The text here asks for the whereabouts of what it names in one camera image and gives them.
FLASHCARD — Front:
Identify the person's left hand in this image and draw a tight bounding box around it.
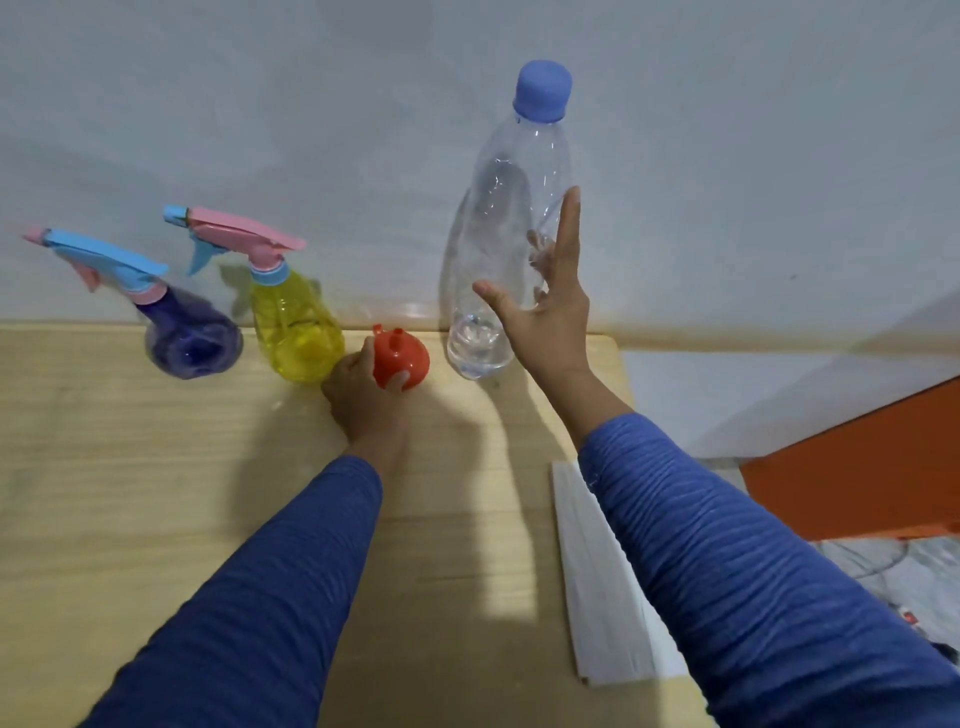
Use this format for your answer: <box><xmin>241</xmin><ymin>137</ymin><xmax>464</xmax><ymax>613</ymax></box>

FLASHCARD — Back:
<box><xmin>320</xmin><ymin>335</ymin><xmax>412</xmax><ymax>460</ymax></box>

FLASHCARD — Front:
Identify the person's right hand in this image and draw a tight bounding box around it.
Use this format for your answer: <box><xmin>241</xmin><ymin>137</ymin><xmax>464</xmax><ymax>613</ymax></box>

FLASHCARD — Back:
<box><xmin>472</xmin><ymin>185</ymin><xmax>594</xmax><ymax>393</ymax></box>

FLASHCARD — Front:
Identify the orange plastic funnel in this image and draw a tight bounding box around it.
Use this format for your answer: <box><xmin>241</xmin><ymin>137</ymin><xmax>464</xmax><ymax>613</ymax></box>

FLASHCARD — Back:
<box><xmin>371</xmin><ymin>323</ymin><xmax>433</xmax><ymax>393</ymax></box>

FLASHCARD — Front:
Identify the clear plastic water bottle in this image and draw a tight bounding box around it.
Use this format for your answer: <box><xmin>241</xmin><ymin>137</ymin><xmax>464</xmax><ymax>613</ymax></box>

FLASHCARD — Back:
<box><xmin>438</xmin><ymin>104</ymin><xmax>575</xmax><ymax>382</ymax></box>

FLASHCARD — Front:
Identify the purple spray bottle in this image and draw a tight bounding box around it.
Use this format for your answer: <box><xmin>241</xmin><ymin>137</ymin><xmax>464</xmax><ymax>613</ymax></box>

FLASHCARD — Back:
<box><xmin>142</xmin><ymin>284</ymin><xmax>245</xmax><ymax>382</ymax></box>

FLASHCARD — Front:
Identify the blue bottle cap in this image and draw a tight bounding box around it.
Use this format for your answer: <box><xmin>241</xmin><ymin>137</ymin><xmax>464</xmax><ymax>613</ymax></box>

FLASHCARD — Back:
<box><xmin>512</xmin><ymin>59</ymin><xmax>574</xmax><ymax>125</ymax></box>

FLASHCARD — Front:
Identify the person's left forearm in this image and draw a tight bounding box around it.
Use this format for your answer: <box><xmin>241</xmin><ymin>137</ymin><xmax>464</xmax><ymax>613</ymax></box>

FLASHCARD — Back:
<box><xmin>78</xmin><ymin>431</ymin><xmax>410</xmax><ymax>728</ymax></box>

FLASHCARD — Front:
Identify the person's right forearm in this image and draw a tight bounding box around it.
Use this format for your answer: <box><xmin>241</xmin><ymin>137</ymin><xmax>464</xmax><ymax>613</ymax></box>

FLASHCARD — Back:
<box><xmin>536</xmin><ymin>367</ymin><xmax>960</xmax><ymax>728</ymax></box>

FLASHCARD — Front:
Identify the white paper sheet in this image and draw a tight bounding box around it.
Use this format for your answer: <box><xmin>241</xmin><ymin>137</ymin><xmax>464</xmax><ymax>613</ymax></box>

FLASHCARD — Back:
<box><xmin>551</xmin><ymin>458</ymin><xmax>691</xmax><ymax>688</ymax></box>

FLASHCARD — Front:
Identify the orange furniture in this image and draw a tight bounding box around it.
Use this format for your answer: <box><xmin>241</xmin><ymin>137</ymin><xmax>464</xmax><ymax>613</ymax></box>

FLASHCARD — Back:
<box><xmin>738</xmin><ymin>374</ymin><xmax>960</xmax><ymax>543</ymax></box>

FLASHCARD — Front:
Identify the grey cable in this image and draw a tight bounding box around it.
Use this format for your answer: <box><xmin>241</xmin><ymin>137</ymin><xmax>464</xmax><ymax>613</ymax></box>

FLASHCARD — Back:
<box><xmin>817</xmin><ymin>536</ymin><xmax>913</xmax><ymax>583</ymax></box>

